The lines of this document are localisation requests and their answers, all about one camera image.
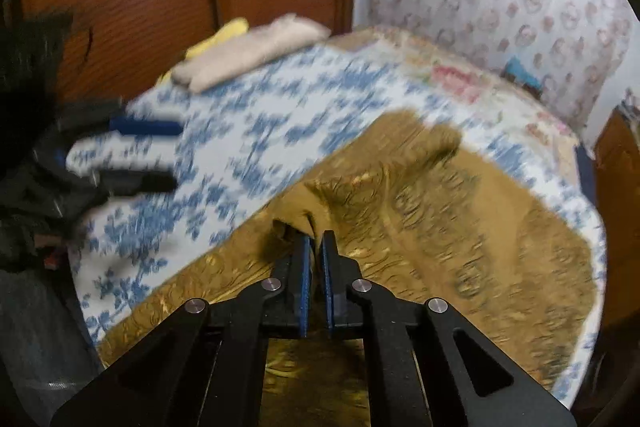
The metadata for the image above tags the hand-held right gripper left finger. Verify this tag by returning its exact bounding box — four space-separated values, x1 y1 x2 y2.
50 232 312 427

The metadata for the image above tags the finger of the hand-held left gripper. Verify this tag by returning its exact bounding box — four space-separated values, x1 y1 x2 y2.
62 98 184 144
67 169 179 198

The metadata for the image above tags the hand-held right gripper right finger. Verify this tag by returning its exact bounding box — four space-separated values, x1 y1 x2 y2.
319 230 577 427

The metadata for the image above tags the golden brown patterned garment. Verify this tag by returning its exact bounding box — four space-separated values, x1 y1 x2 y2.
97 109 598 427

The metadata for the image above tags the bed with floral sheet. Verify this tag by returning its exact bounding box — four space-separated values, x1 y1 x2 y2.
67 42 608 408

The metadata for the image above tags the yellow folded cloth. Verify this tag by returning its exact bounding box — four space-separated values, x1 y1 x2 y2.
155 18 249 86

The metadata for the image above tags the beige folded cloth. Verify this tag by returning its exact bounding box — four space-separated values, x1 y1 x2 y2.
170 13 332 94

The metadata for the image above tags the navy mattress side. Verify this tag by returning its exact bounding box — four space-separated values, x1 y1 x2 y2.
575 146 599 208

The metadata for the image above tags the blue box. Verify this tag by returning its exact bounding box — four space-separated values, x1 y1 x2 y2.
502 57 544 96

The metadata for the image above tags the wooden sideboard cabinet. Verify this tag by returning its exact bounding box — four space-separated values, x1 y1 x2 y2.
592 109 640 228

